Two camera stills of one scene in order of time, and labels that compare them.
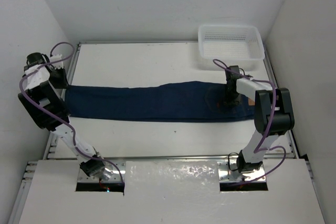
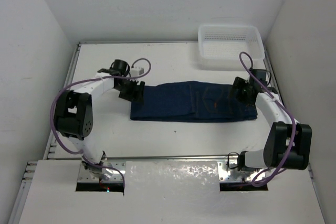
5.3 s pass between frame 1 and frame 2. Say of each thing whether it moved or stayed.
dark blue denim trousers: moved
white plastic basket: stayed
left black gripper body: moved
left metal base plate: stayed
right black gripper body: moved
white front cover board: stayed
